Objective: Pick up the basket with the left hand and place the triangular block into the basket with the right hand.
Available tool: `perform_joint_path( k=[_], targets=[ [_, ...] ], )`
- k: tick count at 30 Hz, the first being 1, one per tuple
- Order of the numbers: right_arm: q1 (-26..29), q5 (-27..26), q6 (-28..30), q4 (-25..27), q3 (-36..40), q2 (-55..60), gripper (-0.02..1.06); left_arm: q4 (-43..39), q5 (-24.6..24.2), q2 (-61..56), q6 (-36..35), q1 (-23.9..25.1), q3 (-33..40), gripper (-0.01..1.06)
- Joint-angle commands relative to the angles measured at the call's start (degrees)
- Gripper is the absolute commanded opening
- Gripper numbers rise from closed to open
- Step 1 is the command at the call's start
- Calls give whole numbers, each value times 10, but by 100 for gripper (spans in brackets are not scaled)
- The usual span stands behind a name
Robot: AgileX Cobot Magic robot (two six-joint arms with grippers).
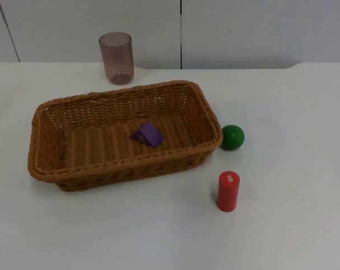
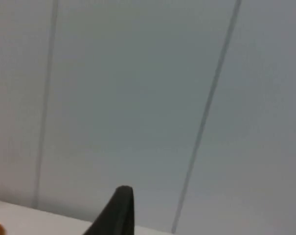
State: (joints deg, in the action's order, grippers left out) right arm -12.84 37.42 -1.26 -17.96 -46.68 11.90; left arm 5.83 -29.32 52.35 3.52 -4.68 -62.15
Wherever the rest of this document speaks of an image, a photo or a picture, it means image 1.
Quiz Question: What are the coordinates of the green ball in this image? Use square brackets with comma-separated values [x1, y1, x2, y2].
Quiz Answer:
[220, 124, 246, 151]

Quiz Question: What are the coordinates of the red cylinder block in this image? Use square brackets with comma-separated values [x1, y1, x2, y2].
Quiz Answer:
[216, 170, 241, 212]

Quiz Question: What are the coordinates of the purple triangular block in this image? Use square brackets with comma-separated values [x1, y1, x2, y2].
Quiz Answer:
[129, 121, 164, 149]

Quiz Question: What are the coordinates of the clear purple cup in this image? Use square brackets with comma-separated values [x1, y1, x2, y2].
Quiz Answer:
[98, 31, 135, 86]

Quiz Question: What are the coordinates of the pale brown wicker basket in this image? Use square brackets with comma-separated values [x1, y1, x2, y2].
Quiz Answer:
[27, 80, 224, 192]

